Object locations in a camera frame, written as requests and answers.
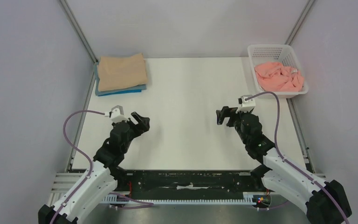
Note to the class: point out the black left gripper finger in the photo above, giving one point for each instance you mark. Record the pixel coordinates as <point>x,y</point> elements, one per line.
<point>141,121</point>
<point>139,129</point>

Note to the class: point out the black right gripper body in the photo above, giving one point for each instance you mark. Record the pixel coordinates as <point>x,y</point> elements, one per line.
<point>231,116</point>

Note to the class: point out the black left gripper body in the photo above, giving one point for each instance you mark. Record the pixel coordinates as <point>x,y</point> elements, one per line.
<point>131,136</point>

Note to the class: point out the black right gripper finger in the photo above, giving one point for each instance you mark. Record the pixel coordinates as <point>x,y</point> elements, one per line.
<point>221,115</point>
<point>230,113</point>

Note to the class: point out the pink t shirt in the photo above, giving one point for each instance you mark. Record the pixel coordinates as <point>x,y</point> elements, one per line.
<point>274,76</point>

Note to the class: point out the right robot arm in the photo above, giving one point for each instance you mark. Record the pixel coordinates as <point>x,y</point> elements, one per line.
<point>322,202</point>

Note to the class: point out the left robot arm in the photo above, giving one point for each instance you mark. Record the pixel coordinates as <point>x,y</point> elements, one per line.
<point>102,176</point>

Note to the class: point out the folded blue t shirt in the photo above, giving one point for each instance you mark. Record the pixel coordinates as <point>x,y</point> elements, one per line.
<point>134,89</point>

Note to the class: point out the folded beige t shirt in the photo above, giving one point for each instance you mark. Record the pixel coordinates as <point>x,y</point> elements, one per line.
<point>117,73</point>

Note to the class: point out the white plastic basket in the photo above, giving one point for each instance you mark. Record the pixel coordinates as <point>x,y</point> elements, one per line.
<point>262,53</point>

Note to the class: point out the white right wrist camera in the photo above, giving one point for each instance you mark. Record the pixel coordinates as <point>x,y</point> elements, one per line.
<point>245,104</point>

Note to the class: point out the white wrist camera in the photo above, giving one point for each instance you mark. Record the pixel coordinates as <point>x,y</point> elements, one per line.
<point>245,104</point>
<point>116,114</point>

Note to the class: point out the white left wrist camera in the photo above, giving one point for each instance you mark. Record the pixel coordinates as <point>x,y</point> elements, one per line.
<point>116,114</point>

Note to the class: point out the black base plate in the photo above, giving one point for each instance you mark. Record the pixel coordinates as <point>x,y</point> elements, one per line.
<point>188,184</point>

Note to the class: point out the white slotted cable duct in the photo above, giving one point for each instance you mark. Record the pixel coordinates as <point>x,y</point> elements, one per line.
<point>246,200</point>

